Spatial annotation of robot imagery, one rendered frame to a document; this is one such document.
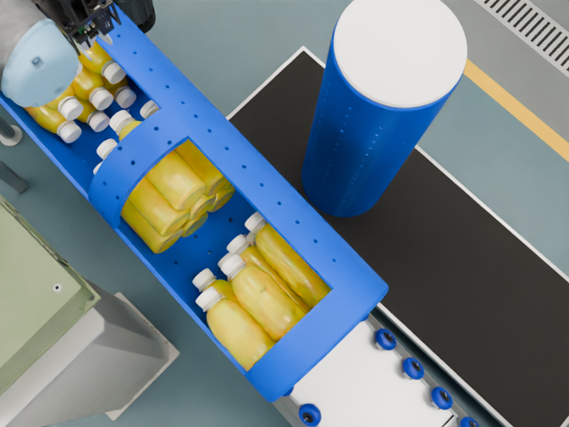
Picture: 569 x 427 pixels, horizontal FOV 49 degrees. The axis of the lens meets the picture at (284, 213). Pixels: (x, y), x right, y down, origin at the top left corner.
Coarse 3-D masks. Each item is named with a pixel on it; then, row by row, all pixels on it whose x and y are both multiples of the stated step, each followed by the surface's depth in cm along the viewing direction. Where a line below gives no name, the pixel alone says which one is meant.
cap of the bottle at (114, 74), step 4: (112, 64) 115; (116, 64) 115; (108, 68) 115; (112, 68) 115; (116, 68) 115; (120, 68) 115; (108, 72) 115; (112, 72) 115; (116, 72) 115; (120, 72) 116; (124, 72) 117; (108, 76) 115; (112, 76) 115; (116, 76) 116; (120, 76) 117; (108, 80) 116; (112, 80) 116; (116, 80) 117
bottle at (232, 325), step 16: (208, 304) 106; (224, 304) 106; (208, 320) 106; (224, 320) 104; (240, 320) 104; (224, 336) 104; (240, 336) 104; (256, 336) 104; (240, 352) 103; (256, 352) 103
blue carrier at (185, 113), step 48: (144, 48) 110; (0, 96) 118; (144, 96) 130; (192, 96) 109; (48, 144) 120; (96, 144) 128; (144, 144) 101; (240, 144) 107; (96, 192) 106; (240, 192) 101; (288, 192) 106; (192, 240) 125; (288, 240) 99; (336, 240) 104; (192, 288) 118; (336, 288) 97; (384, 288) 103; (288, 336) 95; (336, 336) 94; (288, 384) 96
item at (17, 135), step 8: (112, 0) 154; (0, 120) 214; (0, 128) 217; (8, 128) 221; (16, 128) 229; (0, 136) 228; (8, 136) 224; (16, 136) 228; (8, 144) 227; (16, 144) 228
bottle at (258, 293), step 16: (240, 272) 106; (256, 272) 105; (240, 288) 104; (256, 288) 104; (272, 288) 104; (240, 304) 106; (256, 304) 104; (272, 304) 103; (288, 304) 104; (256, 320) 105; (272, 320) 103; (288, 320) 103; (272, 336) 104
